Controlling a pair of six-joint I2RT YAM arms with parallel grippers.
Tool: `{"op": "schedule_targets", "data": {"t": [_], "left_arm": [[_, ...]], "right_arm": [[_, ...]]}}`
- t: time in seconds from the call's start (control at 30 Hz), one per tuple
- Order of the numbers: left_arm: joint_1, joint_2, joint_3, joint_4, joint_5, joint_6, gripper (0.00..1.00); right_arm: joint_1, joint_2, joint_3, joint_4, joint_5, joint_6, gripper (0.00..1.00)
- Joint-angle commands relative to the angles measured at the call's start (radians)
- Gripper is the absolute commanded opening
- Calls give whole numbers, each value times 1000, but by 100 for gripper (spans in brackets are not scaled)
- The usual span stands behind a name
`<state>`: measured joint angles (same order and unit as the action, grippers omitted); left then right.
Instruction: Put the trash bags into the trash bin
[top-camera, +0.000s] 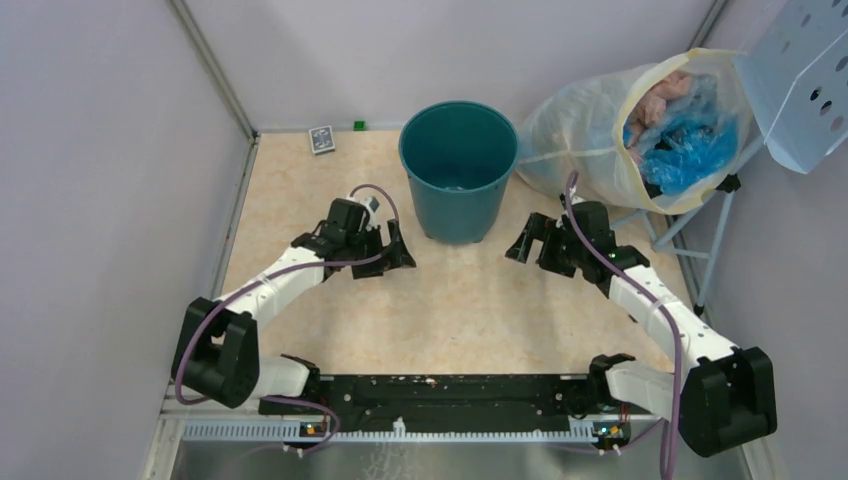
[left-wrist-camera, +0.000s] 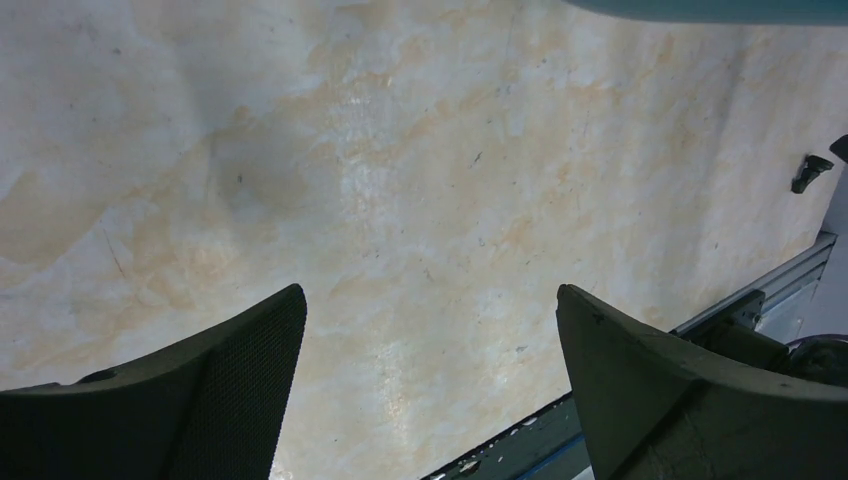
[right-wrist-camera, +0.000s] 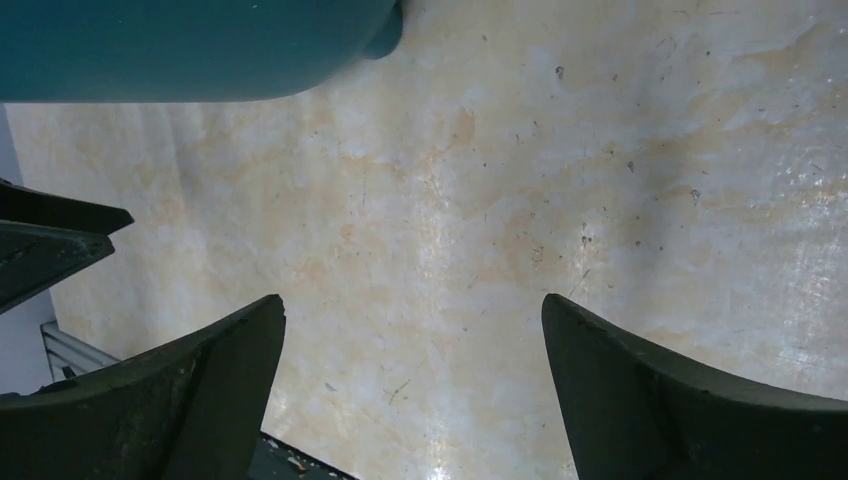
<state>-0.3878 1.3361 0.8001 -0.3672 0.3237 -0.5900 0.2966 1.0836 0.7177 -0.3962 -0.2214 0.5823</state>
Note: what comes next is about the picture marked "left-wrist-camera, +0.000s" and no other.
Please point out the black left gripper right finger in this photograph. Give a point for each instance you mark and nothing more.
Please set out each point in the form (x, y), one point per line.
(724, 402)

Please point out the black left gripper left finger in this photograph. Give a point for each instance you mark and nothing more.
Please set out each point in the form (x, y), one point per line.
(210, 406)

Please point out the teal plastic trash bin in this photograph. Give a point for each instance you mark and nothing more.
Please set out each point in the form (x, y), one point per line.
(755, 12)

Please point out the small black plastic clip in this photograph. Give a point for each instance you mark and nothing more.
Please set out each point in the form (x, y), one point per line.
(811, 168)

